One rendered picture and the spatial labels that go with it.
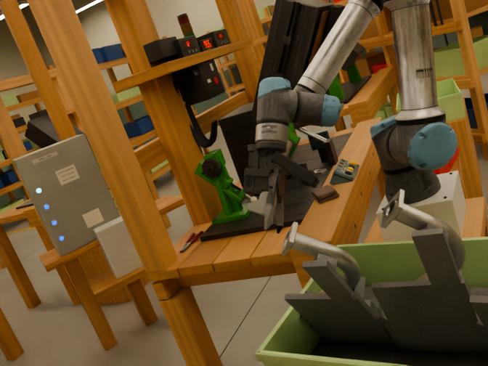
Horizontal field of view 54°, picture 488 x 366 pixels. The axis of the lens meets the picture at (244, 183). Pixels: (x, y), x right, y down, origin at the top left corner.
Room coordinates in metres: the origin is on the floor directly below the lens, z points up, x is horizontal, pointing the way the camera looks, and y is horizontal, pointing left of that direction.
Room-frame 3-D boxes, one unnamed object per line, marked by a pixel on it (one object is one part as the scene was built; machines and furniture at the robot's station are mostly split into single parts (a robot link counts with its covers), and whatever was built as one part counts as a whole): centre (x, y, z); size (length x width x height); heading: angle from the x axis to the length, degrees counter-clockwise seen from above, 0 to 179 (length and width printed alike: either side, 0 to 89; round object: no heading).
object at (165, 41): (1.95, 0.12, 1.59); 0.15 x 0.07 x 0.07; 153
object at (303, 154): (2.11, -0.21, 0.89); 1.10 x 0.42 x 0.02; 153
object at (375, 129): (1.27, -0.44, 1.12); 0.13 x 0.12 x 0.14; 6
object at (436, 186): (1.27, -0.44, 1.01); 0.15 x 0.15 x 0.10
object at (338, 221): (1.98, -0.46, 0.82); 1.50 x 0.14 x 0.15; 153
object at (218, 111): (2.28, 0.12, 1.23); 1.30 x 0.05 x 0.09; 153
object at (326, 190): (1.65, -0.26, 0.91); 0.10 x 0.08 x 0.03; 2
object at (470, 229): (1.27, -0.45, 0.83); 0.32 x 0.32 x 0.04; 57
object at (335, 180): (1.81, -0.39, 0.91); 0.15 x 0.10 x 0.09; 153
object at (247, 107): (2.27, -0.13, 1.07); 0.30 x 0.18 x 0.34; 153
